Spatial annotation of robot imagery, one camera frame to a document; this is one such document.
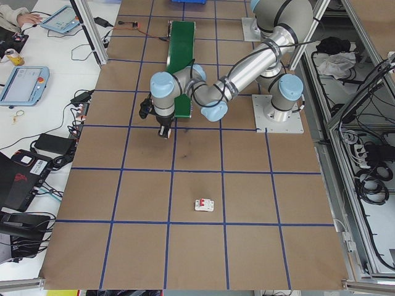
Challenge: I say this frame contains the bystander bare hand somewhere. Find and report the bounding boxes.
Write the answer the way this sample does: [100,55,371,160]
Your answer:
[17,12,43,28]

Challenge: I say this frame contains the green conveyor belt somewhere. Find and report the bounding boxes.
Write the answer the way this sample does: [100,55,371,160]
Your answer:
[165,20,198,120]

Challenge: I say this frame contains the black power strip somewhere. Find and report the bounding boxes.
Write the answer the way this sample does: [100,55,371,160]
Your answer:
[68,101,91,139]

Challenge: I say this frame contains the black laptop charger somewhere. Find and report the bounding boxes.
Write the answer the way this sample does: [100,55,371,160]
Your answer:
[70,89,96,105]

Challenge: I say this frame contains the white red circuit breaker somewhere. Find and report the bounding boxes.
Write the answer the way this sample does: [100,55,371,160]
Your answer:
[194,198,215,213]

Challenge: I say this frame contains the large black power brick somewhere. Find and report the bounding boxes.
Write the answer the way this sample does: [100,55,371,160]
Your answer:
[33,133,77,154]

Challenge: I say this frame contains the blue grey teach pendant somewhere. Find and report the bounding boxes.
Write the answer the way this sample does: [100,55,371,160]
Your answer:
[40,4,82,35]
[0,65,51,109]

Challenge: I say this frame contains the black case with red logo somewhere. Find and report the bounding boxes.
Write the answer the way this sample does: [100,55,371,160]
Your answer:
[0,149,54,213]

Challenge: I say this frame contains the yellow drink can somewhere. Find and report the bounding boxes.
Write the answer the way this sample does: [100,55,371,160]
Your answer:
[5,47,25,67]

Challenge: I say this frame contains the black electronic device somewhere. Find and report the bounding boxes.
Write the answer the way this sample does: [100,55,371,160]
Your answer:
[0,212,57,263]

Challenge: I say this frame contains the white crumpled cloth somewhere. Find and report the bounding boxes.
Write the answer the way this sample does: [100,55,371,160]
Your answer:
[317,51,360,80]

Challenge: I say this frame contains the black crumpled cloth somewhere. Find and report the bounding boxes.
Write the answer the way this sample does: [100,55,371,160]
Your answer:
[315,36,352,54]

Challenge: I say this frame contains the white power strip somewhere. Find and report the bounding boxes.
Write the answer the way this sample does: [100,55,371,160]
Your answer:
[351,144,373,169]

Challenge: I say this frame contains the black power supply box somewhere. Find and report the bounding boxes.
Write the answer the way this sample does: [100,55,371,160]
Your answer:
[365,143,384,165]

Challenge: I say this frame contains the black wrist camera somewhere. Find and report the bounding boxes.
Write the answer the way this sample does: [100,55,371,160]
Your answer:
[138,97,154,120]

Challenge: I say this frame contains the red and black wire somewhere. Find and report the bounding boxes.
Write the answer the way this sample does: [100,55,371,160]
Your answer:
[137,25,170,41]

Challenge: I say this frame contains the aluminium profile post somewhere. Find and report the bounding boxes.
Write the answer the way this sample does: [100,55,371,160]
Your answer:
[68,0,109,67]

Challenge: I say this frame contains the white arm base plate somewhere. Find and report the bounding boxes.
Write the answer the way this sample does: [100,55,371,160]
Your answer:
[241,17,266,43]
[251,94,305,135]

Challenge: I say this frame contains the V-shaped metal bar frame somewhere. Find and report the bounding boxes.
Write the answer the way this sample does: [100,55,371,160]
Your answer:
[288,0,395,282]

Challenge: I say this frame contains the black coiled cables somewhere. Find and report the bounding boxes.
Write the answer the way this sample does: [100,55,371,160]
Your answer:
[354,166,391,206]

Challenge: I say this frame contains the aluminium frame bar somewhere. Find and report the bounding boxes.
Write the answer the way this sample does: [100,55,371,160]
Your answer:
[341,278,395,293]
[0,276,47,292]

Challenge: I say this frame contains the grey metal bracket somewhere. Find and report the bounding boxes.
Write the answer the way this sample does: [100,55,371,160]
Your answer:
[341,231,356,253]

